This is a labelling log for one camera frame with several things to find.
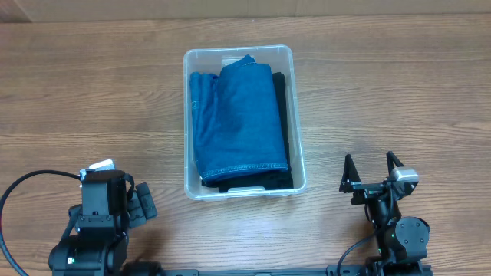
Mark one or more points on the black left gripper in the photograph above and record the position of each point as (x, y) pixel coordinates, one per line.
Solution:
(142, 205)

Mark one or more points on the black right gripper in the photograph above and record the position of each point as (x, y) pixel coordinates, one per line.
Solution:
(369, 186)

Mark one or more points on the black cloth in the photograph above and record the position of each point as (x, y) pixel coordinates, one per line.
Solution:
(271, 180)
(280, 92)

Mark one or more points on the blue denim cloth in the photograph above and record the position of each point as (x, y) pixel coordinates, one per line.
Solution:
(236, 125)

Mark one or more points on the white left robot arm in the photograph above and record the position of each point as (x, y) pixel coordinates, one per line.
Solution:
(96, 239)

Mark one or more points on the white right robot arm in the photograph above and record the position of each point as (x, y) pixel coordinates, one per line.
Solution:
(401, 241)

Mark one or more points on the clear plastic storage bin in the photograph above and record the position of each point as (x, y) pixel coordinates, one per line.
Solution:
(212, 60)

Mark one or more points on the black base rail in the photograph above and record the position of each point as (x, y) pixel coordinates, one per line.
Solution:
(264, 271)

